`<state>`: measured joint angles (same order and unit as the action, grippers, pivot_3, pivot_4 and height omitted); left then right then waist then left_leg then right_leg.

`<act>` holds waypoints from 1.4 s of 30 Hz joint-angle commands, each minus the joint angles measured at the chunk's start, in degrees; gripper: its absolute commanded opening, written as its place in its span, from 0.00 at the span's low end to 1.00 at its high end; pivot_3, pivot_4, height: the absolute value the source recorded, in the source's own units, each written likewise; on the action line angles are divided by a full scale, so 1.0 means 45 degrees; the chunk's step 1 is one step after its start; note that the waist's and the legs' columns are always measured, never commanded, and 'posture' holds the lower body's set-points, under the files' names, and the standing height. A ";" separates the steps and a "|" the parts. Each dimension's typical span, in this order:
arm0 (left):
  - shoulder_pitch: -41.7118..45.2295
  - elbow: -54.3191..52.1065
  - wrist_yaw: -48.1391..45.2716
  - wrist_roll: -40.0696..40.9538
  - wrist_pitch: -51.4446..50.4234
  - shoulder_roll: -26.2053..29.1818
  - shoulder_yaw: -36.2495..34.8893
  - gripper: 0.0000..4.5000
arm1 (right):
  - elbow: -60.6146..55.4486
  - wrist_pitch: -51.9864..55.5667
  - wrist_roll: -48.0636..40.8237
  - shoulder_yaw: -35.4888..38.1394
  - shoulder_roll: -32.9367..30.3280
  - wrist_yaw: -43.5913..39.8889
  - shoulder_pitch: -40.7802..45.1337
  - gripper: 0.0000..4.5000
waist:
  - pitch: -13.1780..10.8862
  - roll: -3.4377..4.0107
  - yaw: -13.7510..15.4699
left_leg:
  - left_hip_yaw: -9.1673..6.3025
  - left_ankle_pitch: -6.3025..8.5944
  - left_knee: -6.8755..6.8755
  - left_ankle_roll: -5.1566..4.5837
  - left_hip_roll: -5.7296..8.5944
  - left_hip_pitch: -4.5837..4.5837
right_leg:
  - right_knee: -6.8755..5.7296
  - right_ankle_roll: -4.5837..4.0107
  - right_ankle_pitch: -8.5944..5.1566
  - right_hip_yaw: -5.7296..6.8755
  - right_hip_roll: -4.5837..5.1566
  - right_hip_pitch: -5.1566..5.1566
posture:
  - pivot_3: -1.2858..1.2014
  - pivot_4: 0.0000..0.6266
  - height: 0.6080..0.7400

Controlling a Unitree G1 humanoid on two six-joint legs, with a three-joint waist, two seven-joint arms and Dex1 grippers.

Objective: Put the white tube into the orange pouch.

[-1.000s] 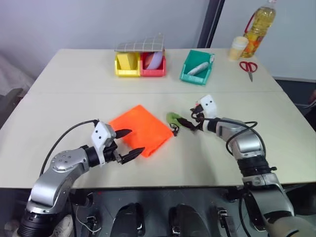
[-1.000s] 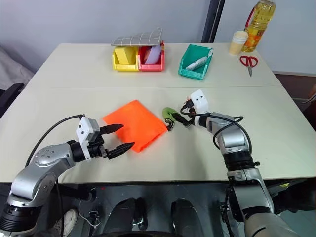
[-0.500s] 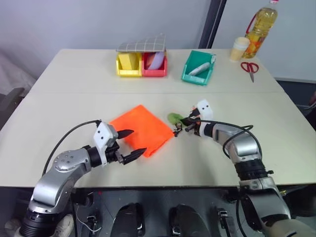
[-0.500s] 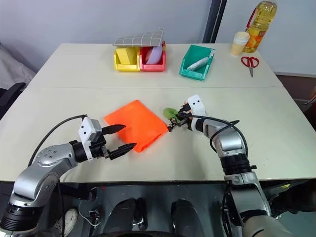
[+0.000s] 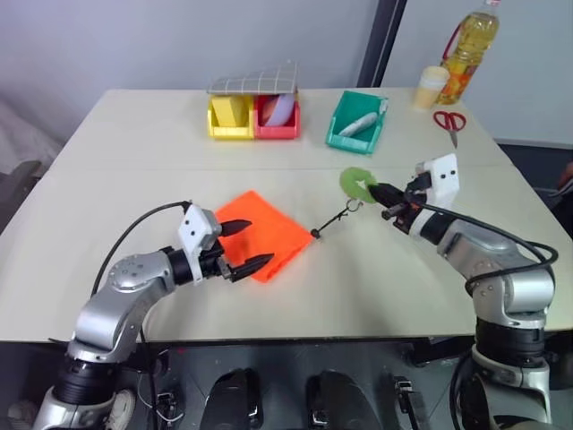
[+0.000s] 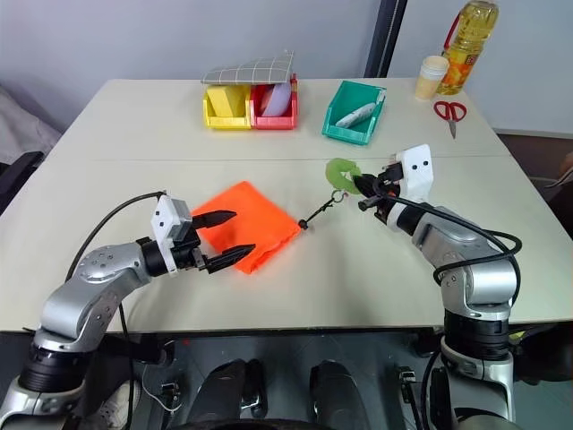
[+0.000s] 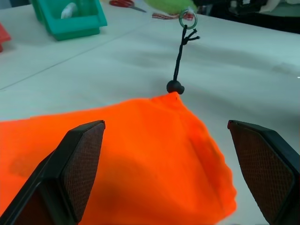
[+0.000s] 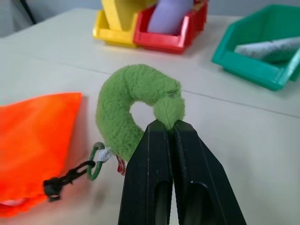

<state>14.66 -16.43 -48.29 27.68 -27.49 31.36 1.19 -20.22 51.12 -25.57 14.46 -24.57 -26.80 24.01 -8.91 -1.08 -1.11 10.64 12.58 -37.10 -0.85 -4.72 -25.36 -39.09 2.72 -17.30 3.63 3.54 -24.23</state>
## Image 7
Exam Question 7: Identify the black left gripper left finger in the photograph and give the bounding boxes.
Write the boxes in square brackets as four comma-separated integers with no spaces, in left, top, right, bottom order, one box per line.
[0,120,106,225]

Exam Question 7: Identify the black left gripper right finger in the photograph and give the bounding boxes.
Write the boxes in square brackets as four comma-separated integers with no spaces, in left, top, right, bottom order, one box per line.
[227,120,300,225]

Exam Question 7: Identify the teal plastic bin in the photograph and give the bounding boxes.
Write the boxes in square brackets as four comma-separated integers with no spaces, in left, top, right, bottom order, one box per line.
[30,0,108,41]

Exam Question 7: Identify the red plastic object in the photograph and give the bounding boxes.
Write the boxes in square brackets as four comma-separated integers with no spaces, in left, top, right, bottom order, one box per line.
[0,22,12,53]

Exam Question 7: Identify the white crumpled item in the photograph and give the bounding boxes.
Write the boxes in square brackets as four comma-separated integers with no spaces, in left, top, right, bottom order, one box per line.
[60,2,78,20]

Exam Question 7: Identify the red and white striped item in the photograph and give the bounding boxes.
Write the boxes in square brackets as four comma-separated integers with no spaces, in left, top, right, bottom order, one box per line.
[151,12,195,21]

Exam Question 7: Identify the light green plush item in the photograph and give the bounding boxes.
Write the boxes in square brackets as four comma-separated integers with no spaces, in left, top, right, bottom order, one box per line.
[143,0,195,15]

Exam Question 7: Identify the orange fabric drawstring pouch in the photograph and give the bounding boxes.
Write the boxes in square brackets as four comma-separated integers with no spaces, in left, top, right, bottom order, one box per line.
[0,91,238,225]

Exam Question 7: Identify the black drawstring cord with toggle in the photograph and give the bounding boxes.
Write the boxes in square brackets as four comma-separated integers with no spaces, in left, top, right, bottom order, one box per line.
[166,24,201,95]

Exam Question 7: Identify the green ring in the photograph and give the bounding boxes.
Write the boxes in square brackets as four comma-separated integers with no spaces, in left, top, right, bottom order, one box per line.
[179,9,199,30]

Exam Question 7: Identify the red handled scissors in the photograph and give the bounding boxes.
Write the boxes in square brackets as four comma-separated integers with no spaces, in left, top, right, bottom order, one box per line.
[109,0,147,13]

